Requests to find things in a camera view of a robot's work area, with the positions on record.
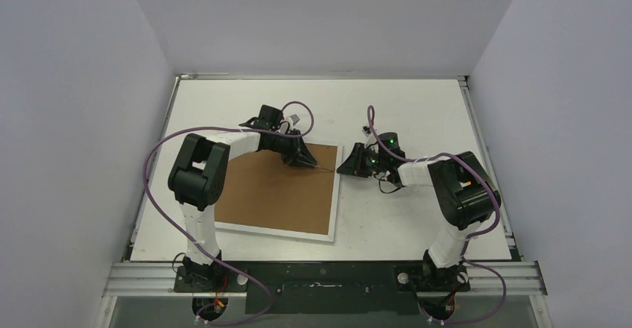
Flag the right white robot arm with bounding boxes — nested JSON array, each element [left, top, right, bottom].
[[336, 132, 501, 291]]

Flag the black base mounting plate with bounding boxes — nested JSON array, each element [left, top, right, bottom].
[[173, 260, 470, 318]]

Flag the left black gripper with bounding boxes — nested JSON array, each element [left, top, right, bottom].
[[268, 129, 317, 168]]

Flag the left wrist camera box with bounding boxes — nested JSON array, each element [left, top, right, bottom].
[[285, 114, 300, 125]]

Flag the white picture frame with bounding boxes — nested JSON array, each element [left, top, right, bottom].
[[215, 143, 344, 243]]

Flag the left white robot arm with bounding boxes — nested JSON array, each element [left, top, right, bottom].
[[168, 105, 318, 291]]

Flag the purple cable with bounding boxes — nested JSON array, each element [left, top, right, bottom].
[[143, 101, 315, 327], [367, 105, 508, 326]]

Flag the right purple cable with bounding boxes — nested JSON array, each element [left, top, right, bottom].
[[367, 105, 508, 326]]

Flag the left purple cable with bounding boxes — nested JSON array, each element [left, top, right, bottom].
[[143, 101, 315, 327]]

